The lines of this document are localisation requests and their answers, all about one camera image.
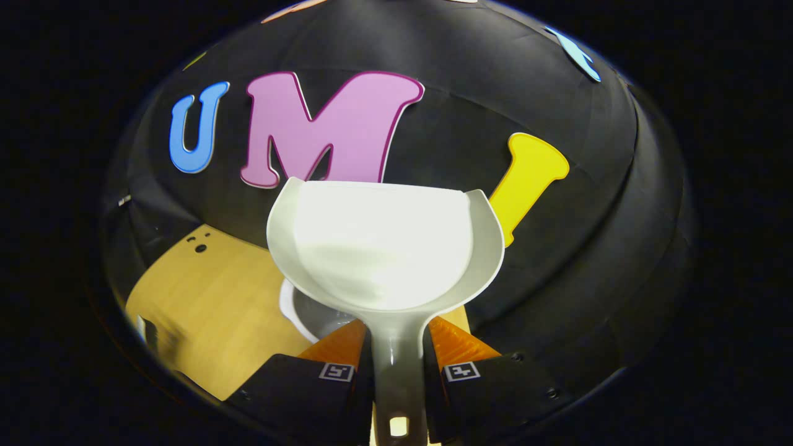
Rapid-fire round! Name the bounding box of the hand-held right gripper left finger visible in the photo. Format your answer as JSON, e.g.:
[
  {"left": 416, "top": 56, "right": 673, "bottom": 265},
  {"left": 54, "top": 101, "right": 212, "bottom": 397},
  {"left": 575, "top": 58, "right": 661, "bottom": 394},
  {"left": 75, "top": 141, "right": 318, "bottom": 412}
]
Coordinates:
[{"left": 226, "top": 319, "right": 376, "bottom": 446}]

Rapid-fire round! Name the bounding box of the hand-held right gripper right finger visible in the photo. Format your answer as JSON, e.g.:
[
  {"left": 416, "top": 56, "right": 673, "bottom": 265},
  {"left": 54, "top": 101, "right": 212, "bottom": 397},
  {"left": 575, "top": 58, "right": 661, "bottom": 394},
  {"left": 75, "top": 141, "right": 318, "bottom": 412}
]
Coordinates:
[{"left": 424, "top": 316, "right": 562, "bottom": 444}]

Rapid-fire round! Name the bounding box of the white ribbed garbage bin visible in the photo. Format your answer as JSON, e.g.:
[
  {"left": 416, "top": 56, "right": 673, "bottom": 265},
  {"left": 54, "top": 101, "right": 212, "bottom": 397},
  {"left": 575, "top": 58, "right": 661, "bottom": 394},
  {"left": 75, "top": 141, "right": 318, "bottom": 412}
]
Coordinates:
[{"left": 279, "top": 279, "right": 372, "bottom": 343}]

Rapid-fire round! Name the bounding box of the white plastic dustpan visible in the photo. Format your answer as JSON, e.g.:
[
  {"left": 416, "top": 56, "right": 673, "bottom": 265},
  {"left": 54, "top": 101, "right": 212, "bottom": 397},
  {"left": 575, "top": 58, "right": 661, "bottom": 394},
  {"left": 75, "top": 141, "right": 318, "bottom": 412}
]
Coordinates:
[{"left": 266, "top": 177, "right": 506, "bottom": 446}]

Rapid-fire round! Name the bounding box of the black backdrop cloth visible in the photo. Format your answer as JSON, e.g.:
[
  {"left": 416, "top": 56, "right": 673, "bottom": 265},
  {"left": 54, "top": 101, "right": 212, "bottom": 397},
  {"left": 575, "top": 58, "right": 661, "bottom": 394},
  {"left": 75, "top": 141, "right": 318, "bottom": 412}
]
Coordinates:
[{"left": 99, "top": 0, "right": 698, "bottom": 397}]

